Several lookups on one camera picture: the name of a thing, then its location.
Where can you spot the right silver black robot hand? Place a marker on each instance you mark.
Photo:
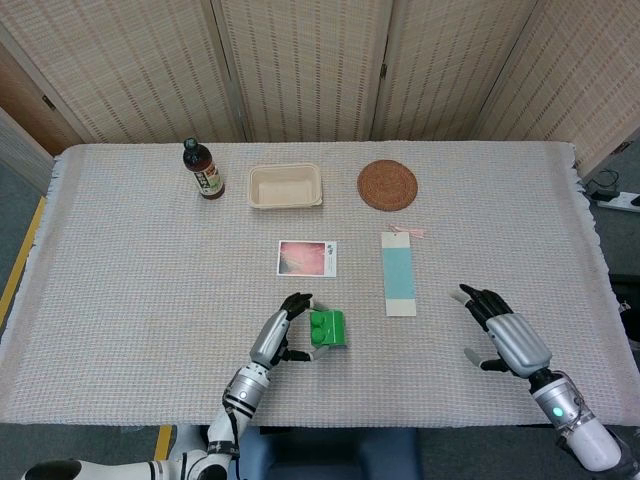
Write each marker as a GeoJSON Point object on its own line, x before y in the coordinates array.
{"type": "Point", "coordinates": [522, 345]}

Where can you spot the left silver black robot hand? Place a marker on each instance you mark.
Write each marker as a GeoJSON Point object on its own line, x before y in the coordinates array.
{"type": "Point", "coordinates": [270, 337]}

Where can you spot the green toy block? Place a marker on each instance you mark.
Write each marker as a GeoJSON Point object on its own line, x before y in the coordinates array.
{"type": "Point", "coordinates": [332, 327]}

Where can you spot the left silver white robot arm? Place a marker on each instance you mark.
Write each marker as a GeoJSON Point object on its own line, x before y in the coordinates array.
{"type": "Point", "coordinates": [245, 392]}

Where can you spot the red photo postcard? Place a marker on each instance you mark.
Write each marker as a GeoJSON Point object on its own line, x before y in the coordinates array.
{"type": "Point", "coordinates": [305, 257]}

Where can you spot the white robot body shell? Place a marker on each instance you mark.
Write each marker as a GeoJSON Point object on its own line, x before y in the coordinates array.
{"type": "Point", "coordinates": [190, 437]}

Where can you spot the blue white bookmark with tassel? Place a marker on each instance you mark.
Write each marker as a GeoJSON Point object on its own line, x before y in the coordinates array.
{"type": "Point", "coordinates": [400, 270]}

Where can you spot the beige food container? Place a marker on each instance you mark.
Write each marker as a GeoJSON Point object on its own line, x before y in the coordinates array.
{"type": "Point", "coordinates": [285, 190]}

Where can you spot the beige woven tablecloth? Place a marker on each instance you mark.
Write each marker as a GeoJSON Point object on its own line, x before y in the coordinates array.
{"type": "Point", "coordinates": [150, 250]}

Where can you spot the dark tea bottle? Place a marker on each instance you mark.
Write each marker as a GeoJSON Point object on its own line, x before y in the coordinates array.
{"type": "Point", "coordinates": [205, 175]}

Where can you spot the round brown woven coaster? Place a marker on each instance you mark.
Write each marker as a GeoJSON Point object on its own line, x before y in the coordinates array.
{"type": "Point", "coordinates": [387, 185]}

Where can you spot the woven folding screen panel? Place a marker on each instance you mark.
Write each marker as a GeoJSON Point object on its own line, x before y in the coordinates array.
{"type": "Point", "coordinates": [305, 65]}
{"type": "Point", "coordinates": [125, 65]}
{"type": "Point", "coordinates": [590, 75]}
{"type": "Point", "coordinates": [450, 65]}

